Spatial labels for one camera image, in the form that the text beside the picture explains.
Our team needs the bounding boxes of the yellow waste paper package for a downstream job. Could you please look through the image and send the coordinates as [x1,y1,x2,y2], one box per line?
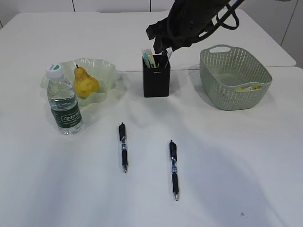
[236,85,261,91]

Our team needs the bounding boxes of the yellow pear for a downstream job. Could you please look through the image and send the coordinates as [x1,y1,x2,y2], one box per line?
[73,64,99,98]

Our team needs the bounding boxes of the clear plastic ruler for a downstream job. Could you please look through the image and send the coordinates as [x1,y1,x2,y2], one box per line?
[165,48,173,68]

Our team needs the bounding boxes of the green wavy glass plate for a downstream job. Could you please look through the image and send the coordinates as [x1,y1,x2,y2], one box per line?
[40,57,120,107]

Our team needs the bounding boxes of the green utility knife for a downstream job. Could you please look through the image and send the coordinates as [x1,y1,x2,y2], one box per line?
[142,50,151,69]

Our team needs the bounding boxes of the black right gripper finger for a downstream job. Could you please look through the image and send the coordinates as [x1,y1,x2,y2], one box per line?
[153,36,172,54]
[171,40,192,52]

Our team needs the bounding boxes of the yellow utility knife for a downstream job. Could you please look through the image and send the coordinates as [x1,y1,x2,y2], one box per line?
[146,49,157,68]

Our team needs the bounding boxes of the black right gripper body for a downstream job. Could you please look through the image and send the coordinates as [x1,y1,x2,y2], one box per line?
[146,0,230,47]

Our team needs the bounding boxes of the black square pen holder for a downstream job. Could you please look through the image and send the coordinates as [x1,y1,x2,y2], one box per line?
[142,54,170,97]

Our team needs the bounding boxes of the black pen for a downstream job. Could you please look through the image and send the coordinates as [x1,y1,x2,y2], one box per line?
[169,140,179,201]
[158,50,168,68]
[119,122,128,173]

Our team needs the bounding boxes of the clear plastic water bottle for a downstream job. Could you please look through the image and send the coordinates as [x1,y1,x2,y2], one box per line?
[46,64,83,135]

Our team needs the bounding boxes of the green plastic woven basket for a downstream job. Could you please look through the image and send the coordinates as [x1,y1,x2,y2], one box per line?
[199,44,273,111]

